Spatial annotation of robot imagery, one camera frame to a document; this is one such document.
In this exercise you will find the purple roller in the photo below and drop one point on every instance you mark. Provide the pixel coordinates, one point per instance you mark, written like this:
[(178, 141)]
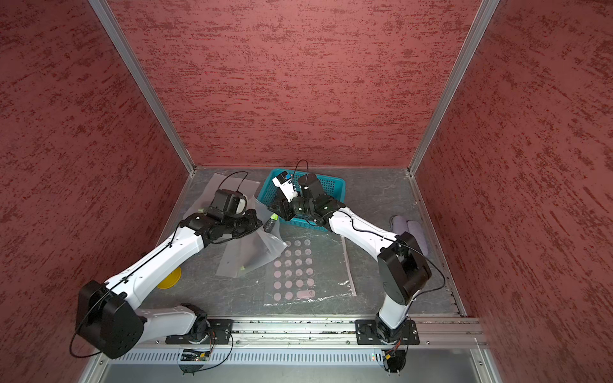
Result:
[(399, 225), (416, 230)]

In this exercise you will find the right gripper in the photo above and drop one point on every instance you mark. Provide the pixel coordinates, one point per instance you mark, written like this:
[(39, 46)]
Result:
[(286, 209)]

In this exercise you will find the aluminium front rail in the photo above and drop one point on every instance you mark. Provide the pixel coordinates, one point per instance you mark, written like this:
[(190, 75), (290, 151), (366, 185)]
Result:
[(309, 341)]

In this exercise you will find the right corner aluminium post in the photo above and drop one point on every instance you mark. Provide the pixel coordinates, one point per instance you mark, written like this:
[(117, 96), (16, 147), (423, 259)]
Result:
[(473, 38)]

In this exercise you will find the clear bag with white zipper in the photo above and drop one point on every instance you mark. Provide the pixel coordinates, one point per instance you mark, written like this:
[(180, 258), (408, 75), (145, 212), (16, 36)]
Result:
[(331, 271)]

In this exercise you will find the purple roller right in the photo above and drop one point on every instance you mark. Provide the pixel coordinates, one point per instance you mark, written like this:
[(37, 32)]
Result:
[(416, 230)]

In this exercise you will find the teal plastic basket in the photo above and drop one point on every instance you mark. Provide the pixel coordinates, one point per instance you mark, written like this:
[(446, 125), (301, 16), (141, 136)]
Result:
[(332, 186)]

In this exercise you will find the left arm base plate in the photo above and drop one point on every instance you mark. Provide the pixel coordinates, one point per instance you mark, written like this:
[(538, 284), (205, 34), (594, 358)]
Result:
[(210, 332)]

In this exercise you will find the left corner aluminium post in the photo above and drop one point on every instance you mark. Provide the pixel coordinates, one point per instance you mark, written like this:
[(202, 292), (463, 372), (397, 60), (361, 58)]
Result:
[(111, 26)]

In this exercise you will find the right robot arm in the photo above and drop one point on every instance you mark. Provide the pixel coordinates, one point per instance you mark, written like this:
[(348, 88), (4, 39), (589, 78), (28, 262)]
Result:
[(403, 269)]

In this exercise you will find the clear zip-top bag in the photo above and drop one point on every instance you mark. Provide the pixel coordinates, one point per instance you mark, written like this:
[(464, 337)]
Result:
[(240, 182), (255, 250)]

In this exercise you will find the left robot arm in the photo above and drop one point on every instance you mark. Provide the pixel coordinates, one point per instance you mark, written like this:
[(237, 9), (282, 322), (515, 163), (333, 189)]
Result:
[(109, 316)]

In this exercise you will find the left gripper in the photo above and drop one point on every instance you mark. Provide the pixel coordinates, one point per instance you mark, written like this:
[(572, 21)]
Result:
[(254, 223)]

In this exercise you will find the pink dotted zip-top bag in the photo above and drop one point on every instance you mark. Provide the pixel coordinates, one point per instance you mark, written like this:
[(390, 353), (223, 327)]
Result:
[(290, 277)]

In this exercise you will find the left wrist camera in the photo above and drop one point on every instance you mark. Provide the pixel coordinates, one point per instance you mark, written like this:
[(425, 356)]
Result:
[(227, 203)]

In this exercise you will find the corner aluminium post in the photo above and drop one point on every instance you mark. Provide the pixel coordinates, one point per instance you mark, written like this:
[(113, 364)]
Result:
[(111, 26), (473, 38)]

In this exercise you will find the left circuit board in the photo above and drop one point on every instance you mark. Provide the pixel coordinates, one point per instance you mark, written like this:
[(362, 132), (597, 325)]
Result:
[(194, 355)]

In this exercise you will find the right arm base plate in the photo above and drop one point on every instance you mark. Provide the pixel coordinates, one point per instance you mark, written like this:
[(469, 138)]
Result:
[(377, 333)]

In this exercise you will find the purple roller left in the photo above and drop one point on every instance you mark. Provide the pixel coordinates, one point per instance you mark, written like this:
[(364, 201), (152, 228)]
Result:
[(399, 225)]

